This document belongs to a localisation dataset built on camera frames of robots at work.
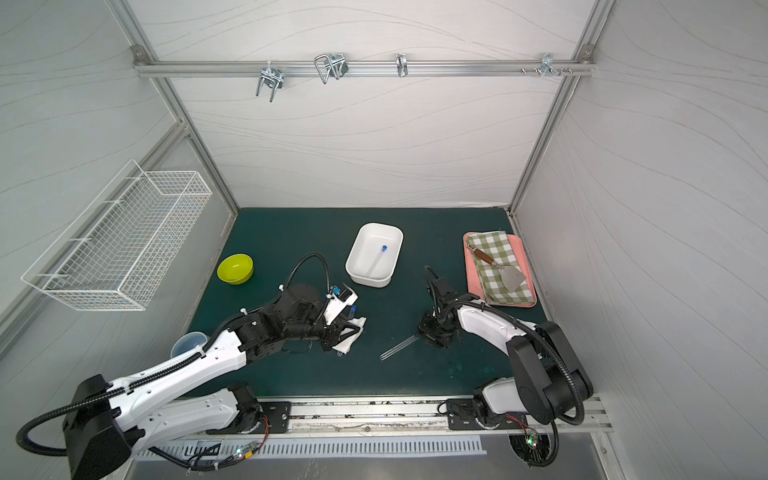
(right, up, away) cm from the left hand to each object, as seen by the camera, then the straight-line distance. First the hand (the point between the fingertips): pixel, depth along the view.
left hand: (357, 329), depth 73 cm
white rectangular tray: (+2, +16, +34) cm, 38 cm away
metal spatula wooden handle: (+50, +9, +28) cm, 58 cm away
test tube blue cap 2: (+11, -9, +11) cm, 18 cm away
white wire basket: (-55, +19, -5) cm, 58 cm away
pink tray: (+37, +7, +26) cm, 46 cm away
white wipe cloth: (+1, +2, +2) cm, 3 cm away
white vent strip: (-32, -28, -2) cm, 43 cm away
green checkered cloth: (+48, +19, +35) cm, 62 cm away
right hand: (+17, -6, +14) cm, 23 cm away
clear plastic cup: (-48, -6, +8) cm, 49 cm away
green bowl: (-45, +12, +28) cm, 54 cm away
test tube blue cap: (+6, +19, +35) cm, 40 cm away
